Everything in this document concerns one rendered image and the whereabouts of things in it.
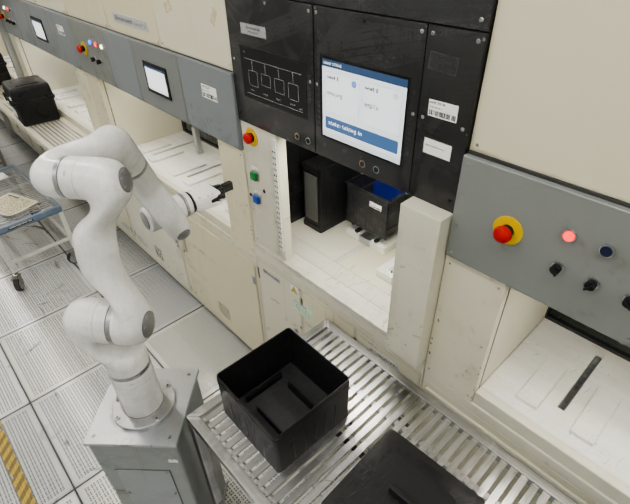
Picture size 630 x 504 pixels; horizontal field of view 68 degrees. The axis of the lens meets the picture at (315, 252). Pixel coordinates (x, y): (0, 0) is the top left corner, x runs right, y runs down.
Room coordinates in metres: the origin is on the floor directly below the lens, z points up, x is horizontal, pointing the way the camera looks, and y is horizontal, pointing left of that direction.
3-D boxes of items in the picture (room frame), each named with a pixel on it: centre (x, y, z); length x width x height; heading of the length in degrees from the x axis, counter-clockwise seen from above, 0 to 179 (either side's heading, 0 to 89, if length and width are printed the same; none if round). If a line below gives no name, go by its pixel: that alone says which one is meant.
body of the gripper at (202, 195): (1.39, 0.39, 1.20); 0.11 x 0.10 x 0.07; 132
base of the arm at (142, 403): (0.88, 0.55, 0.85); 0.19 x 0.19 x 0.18
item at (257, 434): (0.84, 0.10, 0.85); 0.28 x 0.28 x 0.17; 42
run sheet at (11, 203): (2.65, 2.00, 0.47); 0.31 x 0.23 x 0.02; 64
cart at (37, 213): (2.80, 2.10, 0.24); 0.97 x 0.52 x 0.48; 45
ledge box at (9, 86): (3.29, 1.98, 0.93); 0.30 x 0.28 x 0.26; 39
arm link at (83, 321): (0.89, 0.58, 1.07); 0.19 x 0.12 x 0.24; 82
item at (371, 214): (1.62, -0.28, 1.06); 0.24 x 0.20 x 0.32; 42
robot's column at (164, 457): (0.88, 0.55, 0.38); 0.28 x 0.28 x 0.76; 87
